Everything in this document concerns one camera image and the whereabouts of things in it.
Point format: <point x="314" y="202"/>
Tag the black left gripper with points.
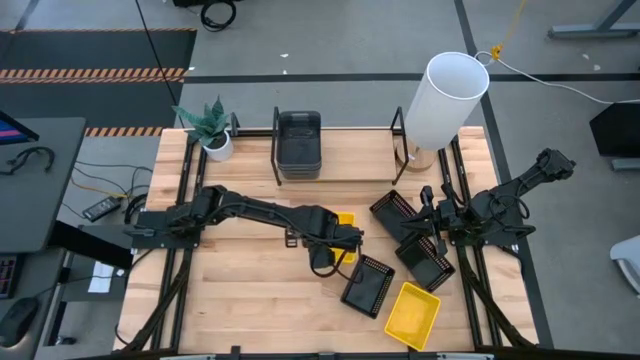
<point x="325" y="237"/>

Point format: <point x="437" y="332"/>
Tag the black hazard-striped floor mat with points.
<point x="100" y="50"/>

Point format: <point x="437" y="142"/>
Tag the black keyboard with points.
<point x="6" y="275"/>

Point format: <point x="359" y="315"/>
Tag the black computer mouse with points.
<point x="17" y="317"/>

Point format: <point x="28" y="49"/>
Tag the white chair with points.
<point x="629" y="260"/>

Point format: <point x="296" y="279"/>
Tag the black aluminium table frame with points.
<point x="252" y="133"/>

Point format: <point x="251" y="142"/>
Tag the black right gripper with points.
<point x="444" y="219"/>

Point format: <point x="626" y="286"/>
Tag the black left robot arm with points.
<point x="260" y="210"/>

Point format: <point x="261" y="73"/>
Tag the white cylindrical lamp shade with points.
<point x="445" y="105"/>

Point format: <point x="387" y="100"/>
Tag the dark grey side desk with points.
<point x="35" y="210"/>

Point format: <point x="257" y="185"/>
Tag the black mesh plastic basket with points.
<point x="387" y="212"/>
<point x="425" y="269"/>
<point x="367" y="289"/>

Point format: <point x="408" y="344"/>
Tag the green plant in white pot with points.
<point x="212" y="132"/>

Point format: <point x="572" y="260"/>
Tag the grey metal desk leg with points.
<point x="590" y="31"/>

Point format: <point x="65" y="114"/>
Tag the white paper sheet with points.
<point x="101" y="277"/>

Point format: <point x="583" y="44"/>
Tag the computer monitor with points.
<point x="10" y="132"/>

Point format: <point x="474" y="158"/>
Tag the wooden shelf with black frame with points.
<point x="350" y="155"/>

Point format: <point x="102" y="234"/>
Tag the black box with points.
<point x="617" y="130"/>

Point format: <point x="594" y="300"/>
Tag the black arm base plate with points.
<point x="150" y="241"/>
<point x="492" y="241"/>

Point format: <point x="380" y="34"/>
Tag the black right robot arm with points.
<point x="520" y="182"/>

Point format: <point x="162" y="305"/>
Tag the black power adapter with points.
<point x="101" y="209"/>

